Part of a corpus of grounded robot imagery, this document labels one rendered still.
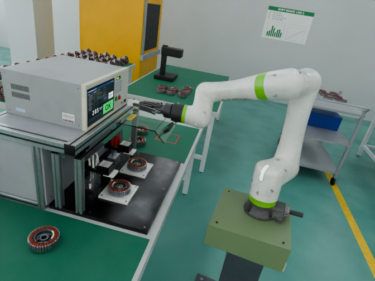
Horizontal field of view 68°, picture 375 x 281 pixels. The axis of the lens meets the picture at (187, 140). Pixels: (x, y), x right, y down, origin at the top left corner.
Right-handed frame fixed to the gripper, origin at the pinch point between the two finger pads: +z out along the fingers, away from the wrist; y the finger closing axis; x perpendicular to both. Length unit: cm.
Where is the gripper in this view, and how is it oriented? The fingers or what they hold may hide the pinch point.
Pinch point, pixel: (133, 103)
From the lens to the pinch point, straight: 144.6
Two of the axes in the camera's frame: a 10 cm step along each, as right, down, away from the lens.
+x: 1.4, -8.9, -4.4
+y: 2.0, -4.1, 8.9
